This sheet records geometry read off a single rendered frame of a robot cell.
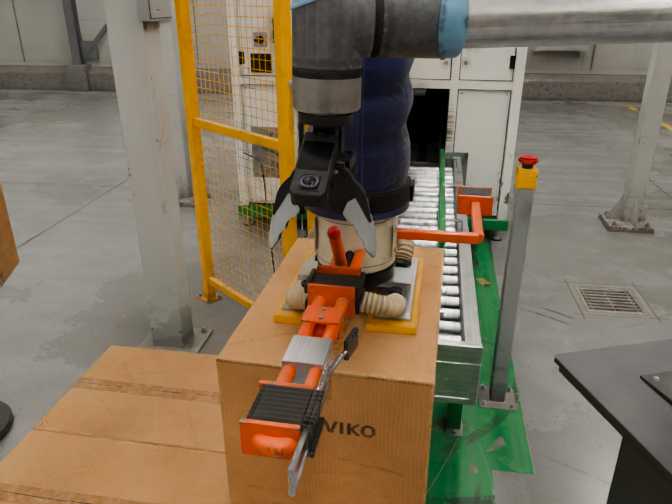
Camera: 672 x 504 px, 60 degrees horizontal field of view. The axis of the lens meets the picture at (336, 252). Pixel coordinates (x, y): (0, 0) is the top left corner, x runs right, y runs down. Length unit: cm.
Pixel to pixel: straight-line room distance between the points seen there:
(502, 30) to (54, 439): 137
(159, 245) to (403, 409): 181
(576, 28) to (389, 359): 62
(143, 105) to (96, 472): 149
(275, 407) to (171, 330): 217
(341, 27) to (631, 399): 104
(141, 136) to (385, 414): 178
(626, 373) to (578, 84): 922
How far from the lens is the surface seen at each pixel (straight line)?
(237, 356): 111
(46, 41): 1228
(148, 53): 249
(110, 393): 178
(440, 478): 224
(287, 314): 120
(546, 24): 96
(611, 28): 101
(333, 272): 107
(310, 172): 73
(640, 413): 143
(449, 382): 186
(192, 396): 171
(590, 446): 251
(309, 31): 75
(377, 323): 116
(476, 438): 241
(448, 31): 77
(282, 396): 76
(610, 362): 157
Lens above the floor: 155
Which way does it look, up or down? 24 degrees down
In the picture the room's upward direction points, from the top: straight up
